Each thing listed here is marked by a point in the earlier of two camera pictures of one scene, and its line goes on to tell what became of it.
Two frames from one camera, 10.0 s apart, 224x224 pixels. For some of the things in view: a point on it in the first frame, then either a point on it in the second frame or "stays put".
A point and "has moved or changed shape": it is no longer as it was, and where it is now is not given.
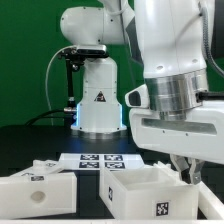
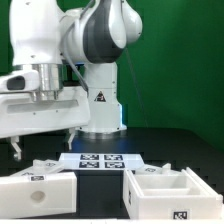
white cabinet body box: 149,192 has moved or changed shape
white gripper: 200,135 to 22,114
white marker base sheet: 89,161 stays put
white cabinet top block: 38,195 stays put
